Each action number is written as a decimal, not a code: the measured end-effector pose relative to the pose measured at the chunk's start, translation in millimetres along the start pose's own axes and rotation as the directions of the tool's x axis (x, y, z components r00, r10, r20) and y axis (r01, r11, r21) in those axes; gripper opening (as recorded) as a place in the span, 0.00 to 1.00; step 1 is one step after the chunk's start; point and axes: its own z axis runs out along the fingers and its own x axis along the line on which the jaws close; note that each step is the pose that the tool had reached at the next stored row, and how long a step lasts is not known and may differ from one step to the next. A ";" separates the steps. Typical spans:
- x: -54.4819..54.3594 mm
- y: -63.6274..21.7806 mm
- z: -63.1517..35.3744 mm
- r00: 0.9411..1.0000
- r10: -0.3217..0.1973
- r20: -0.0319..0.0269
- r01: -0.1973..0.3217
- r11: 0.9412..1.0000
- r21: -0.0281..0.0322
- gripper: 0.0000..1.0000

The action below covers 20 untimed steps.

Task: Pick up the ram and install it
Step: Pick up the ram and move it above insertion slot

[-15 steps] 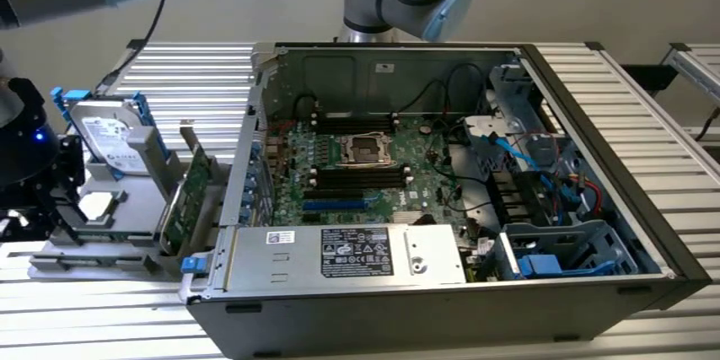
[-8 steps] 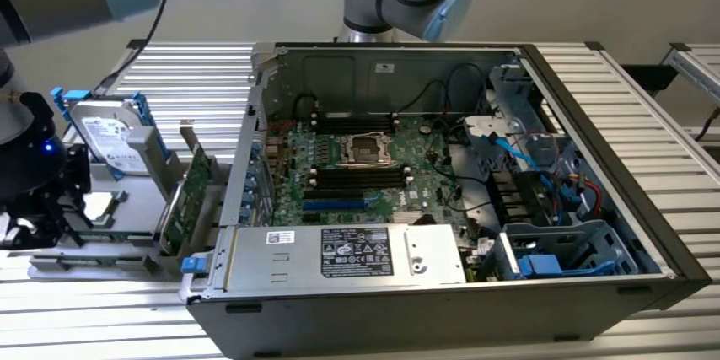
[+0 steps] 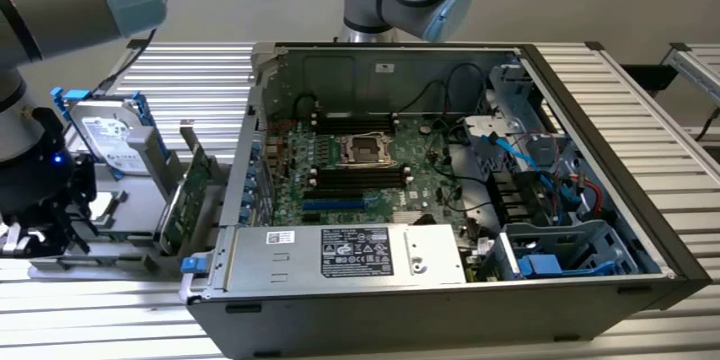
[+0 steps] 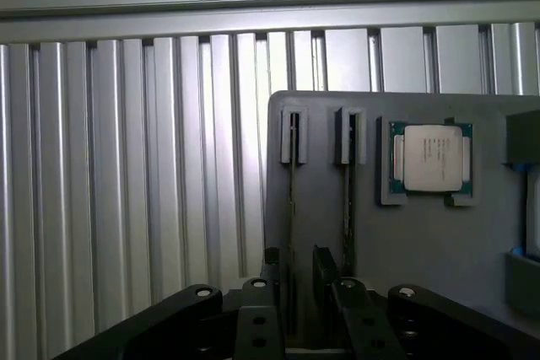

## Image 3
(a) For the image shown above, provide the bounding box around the aluminium side table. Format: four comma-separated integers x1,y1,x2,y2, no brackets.
658,41,720,109

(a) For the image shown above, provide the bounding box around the black hanging cable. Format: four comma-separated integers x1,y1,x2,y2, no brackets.
693,105,720,142

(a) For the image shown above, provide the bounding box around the silver power supply unit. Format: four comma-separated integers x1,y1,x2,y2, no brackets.
205,223,469,294

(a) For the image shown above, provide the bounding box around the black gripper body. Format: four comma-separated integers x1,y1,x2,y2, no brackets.
0,108,97,218

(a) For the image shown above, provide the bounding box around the metal CPU socket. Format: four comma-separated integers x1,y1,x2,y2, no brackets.
333,131,400,168

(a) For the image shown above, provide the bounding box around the blue power supply latch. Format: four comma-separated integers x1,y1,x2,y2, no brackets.
180,251,206,275

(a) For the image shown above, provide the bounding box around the silver chipset heat sink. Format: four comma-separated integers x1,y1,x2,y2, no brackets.
392,211,438,227

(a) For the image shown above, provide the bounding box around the black RAM slot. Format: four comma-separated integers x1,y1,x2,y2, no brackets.
312,126,397,133
312,113,394,120
308,173,410,180
308,182,413,191
312,117,394,124
308,177,412,185
308,168,409,175
312,121,396,128

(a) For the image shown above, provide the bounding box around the green graphics card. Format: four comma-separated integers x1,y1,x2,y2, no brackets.
153,122,221,256

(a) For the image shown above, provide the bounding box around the blue disk bay handle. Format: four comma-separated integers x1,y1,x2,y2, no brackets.
518,254,565,280

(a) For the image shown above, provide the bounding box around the blue expansion slot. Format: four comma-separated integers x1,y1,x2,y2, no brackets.
301,201,364,212

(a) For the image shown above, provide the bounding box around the long black expansion slot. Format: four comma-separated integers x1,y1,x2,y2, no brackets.
302,190,364,202

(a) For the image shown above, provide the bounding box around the red data wire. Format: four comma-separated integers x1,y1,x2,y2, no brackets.
581,180,608,221

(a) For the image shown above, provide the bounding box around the black looped power wire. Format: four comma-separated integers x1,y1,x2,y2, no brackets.
402,62,486,118

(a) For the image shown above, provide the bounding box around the silver hard disk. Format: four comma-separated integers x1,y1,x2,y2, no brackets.
68,98,165,180

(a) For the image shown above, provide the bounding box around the metal optical drive cage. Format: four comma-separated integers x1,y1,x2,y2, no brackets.
476,62,565,169

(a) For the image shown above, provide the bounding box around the blue data wire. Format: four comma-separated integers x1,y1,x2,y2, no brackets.
484,133,581,211

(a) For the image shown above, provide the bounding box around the black open PC case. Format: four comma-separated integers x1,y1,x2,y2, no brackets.
177,40,713,359

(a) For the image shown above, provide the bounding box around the green motherboard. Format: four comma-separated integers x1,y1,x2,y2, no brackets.
262,116,486,248

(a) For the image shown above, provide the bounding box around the grey disk bay cage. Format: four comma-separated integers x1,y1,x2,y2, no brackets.
498,219,641,282

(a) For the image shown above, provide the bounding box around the hard drive in blue caddy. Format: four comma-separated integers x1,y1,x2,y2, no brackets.
49,87,170,180

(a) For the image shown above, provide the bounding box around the grey parts rack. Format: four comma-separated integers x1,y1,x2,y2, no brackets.
25,121,232,282

